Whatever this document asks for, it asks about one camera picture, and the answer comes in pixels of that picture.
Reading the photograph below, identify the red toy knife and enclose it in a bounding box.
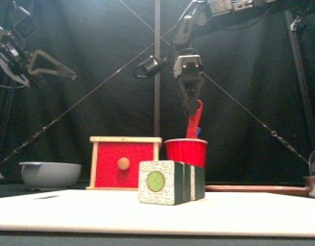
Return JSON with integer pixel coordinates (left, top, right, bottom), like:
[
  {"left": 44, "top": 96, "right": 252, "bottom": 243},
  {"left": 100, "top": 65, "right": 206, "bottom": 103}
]
[{"left": 184, "top": 99, "right": 204, "bottom": 140}]

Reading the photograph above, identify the red plastic cup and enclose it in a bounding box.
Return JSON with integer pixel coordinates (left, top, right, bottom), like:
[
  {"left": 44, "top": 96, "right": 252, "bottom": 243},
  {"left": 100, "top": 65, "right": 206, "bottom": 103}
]
[{"left": 163, "top": 137, "right": 208, "bottom": 169}]

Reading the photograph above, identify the small metal cup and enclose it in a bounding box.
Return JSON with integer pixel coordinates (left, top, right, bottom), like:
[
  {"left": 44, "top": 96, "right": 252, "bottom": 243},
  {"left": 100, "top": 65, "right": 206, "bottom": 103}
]
[{"left": 303, "top": 149, "right": 315, "bottom": 200}]

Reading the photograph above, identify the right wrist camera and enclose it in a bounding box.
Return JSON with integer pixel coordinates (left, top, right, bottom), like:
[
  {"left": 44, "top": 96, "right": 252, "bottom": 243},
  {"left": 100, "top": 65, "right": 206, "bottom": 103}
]
[{"left": 132, "top": 54, "right": 169, "bottom": 79}]

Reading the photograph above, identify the wooden box with red face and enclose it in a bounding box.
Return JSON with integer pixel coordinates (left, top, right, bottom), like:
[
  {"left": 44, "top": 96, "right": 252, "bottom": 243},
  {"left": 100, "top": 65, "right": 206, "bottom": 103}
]
[{"left": 85, "top": 135, "right": 164, "bottom": 191}]

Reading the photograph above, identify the black marker pen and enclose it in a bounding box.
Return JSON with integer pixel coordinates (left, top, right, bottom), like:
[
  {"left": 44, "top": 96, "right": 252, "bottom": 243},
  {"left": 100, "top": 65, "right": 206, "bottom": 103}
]
[{"left": 34, "top": 194, "right": 61, "bottom": 200}]

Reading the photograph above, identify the grey plastic bowl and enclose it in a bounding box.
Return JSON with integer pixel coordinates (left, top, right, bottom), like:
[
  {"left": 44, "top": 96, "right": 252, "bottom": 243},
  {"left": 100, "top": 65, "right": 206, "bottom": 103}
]
[{"left": 17, "top": 160, "right": 83, "bottom": 190}]

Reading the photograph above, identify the dark slanted frame pole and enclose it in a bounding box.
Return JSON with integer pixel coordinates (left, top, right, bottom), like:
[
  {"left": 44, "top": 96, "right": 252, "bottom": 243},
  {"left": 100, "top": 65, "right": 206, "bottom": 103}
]
[{"left": 283, "top": 9, "right": 315, "bottom": 152}]

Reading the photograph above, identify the thin diagonal brace cable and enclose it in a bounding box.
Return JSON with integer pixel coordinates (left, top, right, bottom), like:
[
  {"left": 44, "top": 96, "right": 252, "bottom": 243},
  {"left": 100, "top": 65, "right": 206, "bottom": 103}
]
[
  {"left": 117, "top": 0, "right": 310, "bottom": 162},
  {"left": 0, "top": 0, "right": 196, "bottom": 169}
]

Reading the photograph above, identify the vertical metal frame pole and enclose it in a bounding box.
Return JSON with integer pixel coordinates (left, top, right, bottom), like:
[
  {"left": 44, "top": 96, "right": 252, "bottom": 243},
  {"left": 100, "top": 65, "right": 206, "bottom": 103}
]
[{"left": 152, "top": 0, "right": 163, "bottom": 137}]

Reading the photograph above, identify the green toy sushi roll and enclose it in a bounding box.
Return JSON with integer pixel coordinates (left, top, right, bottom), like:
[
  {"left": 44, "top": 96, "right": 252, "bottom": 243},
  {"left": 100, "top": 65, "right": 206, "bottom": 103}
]
[{"left": 137, "top": 160, "right": 207, "bottom": 207}]

